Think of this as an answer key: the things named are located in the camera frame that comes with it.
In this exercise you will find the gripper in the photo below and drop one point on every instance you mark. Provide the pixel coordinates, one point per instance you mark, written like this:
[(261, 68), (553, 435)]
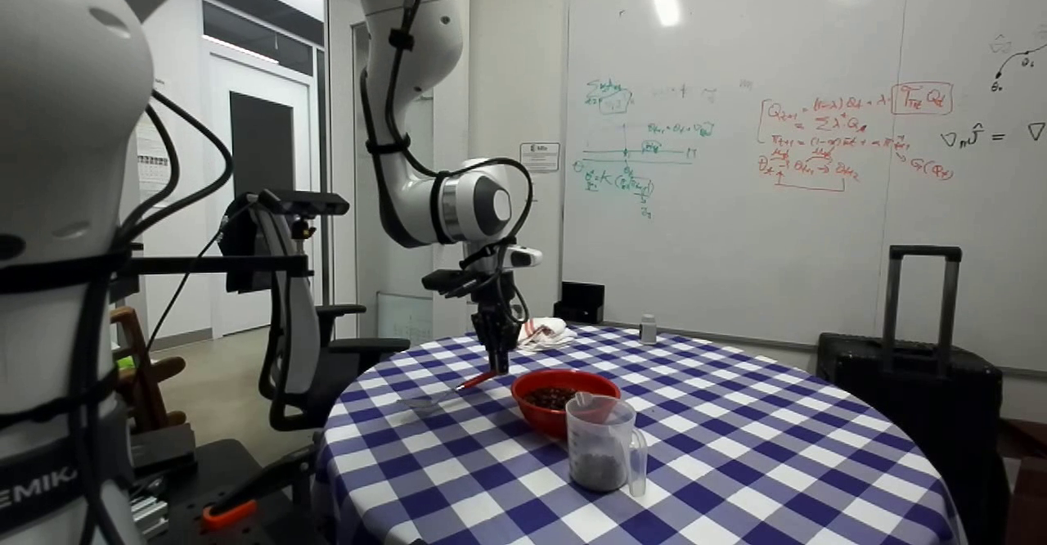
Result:
[(496, 304)]

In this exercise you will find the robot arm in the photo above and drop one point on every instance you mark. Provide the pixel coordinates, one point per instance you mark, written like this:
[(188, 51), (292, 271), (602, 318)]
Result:
[(65, 201)]

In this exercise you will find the heap of brown objects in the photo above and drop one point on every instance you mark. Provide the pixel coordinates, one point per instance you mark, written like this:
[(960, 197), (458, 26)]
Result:
[(550, 398)]

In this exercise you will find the clear plastic jug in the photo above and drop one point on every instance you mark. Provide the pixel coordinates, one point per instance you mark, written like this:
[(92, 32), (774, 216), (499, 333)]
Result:
[(597, 447)]

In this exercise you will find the white cloth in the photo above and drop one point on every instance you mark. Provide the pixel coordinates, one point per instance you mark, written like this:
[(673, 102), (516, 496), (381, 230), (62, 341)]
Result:
[(546, 334)]

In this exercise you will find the red bowl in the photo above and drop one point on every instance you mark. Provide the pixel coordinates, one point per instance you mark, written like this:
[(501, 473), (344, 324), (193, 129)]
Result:
[(540, 422)]

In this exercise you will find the black box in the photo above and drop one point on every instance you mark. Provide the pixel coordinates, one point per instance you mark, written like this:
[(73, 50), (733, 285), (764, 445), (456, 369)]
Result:
[(579, 302)]

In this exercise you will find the small white board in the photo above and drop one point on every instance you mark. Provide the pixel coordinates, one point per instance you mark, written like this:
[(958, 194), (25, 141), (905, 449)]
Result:
[(405, 318)]

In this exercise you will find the small grey bottle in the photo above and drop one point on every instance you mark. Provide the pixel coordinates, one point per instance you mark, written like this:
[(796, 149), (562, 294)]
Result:
[(649, 330)]

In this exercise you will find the office chair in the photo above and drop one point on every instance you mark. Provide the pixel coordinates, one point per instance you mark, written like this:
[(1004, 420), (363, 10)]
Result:
[(303, 349)]

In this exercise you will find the blue white checked tablecloth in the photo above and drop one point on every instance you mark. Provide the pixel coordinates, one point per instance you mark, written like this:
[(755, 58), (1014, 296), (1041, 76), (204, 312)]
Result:
[(736, 463)]

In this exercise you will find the door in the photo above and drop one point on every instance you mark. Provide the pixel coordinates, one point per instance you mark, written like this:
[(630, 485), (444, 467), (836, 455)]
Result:
[(260, 185)]

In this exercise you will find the orange black clamp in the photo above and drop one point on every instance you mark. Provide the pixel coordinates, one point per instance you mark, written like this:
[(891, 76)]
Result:
[(245, 500)]

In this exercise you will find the whiteboard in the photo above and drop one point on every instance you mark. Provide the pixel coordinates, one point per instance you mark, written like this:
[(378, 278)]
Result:
[(777, 201)]

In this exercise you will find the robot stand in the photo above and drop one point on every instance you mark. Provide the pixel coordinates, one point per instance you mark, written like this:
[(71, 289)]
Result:
[(204, 479)]

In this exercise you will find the wooden stool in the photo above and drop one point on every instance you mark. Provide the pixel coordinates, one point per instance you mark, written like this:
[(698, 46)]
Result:
[(143, 373)]

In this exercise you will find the black suitcase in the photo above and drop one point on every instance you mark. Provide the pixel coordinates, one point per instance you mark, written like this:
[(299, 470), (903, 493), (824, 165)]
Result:
[(916, 398)]

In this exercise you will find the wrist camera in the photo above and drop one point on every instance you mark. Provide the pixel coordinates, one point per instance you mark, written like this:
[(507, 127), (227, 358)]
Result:
[(450, 281)]

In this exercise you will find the wall sign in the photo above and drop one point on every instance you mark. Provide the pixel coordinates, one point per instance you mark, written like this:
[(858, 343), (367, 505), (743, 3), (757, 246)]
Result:
[(540, 157)]

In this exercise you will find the camera on mount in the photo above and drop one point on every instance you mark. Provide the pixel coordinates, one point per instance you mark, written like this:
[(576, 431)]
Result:
[(307, 203)]

